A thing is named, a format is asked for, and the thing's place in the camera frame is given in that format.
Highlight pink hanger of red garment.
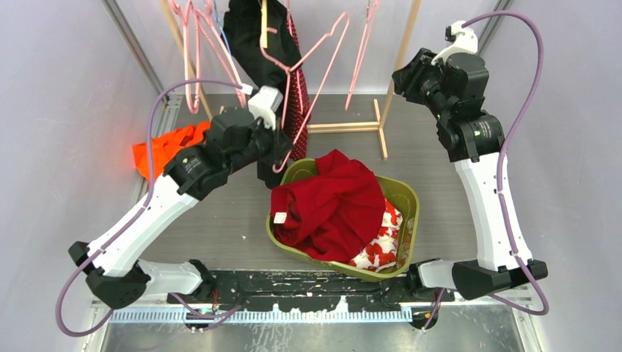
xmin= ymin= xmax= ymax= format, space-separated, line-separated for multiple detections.
xmin=344 ymin=0 xmax=381 ymax=111

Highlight empty pink hangers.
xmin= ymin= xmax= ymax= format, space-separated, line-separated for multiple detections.
xmin=161 ymin=1 xmax=244 ymax=86

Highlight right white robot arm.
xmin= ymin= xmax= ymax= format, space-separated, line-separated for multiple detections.
xmin=392 ymin=48 xmax=549 ymax=301

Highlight red poppy floral skirt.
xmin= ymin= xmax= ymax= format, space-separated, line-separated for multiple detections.
xmin=347 ymin=199 xmax=403 ymax=272

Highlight dark red polka dot garment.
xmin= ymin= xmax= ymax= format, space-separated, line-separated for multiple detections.
xmin=282 ymin=12 xmax=312 ymax=162

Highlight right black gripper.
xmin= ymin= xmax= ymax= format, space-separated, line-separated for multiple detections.
xmin=392 ymin=48 xmax=450 ymax=121

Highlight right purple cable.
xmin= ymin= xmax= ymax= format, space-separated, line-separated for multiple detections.
xmin=461 ymin=10 xmax=550 ymax=317

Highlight olive green plastic basket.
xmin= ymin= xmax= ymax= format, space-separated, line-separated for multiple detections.
xmin=266 ymin=158 xmax=419 ymax=282

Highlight yellow wooden hanger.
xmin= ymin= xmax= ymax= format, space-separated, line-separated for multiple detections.
xmin=260 ymin=0 xmax=268 ymax=49

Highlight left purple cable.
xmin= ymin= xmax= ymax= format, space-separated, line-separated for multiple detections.
xmin=54 ymin=78 xmax=254 ymax=338

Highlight black garment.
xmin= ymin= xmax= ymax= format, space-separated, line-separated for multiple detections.
xmin=222 ymin=0 xmax=304 ymax=191

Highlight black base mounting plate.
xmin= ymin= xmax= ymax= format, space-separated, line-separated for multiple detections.
xmin=167 ymin=269 xmax=455 ymax=331

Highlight light blue hanger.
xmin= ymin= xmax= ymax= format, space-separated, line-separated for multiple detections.
xmin=211 ymin=0 xmax=231 ymax=56

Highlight orange garment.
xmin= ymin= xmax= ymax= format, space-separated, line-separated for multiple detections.
xmin=132 ymin=120 xmax=211 ymax=180

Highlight plain red garment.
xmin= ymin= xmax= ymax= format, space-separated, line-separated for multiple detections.
xmin=270 ymin=150 xmax=385 ymax=263

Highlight wooden clothes rack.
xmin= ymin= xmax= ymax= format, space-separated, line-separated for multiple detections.
xmin=158 ymin=0 xmax=422 ymax=160

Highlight purple cable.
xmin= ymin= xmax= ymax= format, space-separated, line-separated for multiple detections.
xmin=461 ymin=10 xmax=550 ymax=317
xmin=54 ymin=78 xmax=254 ymax=338

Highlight pink hanger of dotted garment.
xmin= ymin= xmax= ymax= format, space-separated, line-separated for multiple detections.
xmin=260 ymin=0 xmax=351 ymax=174

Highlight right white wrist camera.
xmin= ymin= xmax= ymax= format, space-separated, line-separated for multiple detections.
xmin=431 ymin=21 xmax=478 ymax=65

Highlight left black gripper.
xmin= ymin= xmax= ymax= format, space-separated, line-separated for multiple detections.
xmin=225 ymin=113 xmax=292 ymax=175

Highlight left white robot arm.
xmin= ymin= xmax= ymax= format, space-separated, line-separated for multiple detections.
xmin=69 ymin=106 xmax=293 ymax=309

